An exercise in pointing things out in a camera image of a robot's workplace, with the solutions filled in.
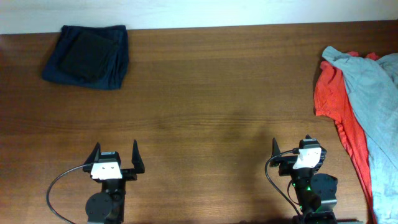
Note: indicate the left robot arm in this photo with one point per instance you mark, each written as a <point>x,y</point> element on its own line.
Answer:
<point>107,206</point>

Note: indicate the light grey-green t-shirt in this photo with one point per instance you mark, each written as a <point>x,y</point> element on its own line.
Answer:
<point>371,86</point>

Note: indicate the folded navy blue garment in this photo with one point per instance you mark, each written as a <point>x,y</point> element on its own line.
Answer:
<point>91,57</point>

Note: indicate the red printed t-shirt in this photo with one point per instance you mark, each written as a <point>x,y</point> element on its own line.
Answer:
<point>331,100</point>

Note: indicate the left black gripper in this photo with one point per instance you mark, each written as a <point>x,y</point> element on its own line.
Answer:
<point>130,174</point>

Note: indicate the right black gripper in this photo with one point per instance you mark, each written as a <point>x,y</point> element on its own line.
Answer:
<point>286,164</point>

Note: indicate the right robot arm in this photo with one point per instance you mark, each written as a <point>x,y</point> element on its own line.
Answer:
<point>315,192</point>

